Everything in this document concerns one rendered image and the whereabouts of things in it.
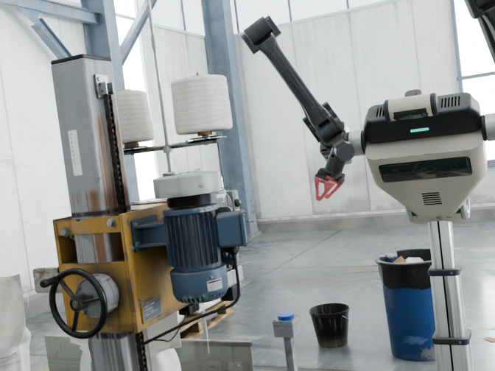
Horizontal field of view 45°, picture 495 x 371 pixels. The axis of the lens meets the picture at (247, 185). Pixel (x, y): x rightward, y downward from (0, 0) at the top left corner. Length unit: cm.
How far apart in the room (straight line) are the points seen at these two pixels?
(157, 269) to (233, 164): 894
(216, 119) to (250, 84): 905
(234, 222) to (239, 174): 900
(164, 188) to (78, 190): 25
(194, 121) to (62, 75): 37
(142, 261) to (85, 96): 46
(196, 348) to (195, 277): 96
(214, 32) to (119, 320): 941
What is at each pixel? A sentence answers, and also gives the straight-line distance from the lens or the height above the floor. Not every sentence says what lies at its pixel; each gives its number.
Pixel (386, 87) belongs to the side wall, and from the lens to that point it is 992.
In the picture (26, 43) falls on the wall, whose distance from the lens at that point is 729.
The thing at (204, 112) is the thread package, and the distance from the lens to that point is 164.
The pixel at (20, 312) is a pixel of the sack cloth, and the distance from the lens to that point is 255.
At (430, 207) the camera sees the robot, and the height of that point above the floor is 118.
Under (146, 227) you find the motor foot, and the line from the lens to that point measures 159.
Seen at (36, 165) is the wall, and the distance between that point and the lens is 706.
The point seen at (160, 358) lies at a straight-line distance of 214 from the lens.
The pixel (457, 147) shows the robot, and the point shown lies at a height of 139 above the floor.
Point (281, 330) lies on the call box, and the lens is 221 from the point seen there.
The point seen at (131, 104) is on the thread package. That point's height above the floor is 164.
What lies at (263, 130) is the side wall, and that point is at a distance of 1057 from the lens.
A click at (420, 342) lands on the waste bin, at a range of 407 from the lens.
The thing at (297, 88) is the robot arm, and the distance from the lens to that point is 189.
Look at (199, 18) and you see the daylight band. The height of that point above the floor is 389.
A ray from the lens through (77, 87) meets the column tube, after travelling 163.
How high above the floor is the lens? 145
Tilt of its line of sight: 3 degrees down
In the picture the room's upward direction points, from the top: 7 degrees counter-clockwise
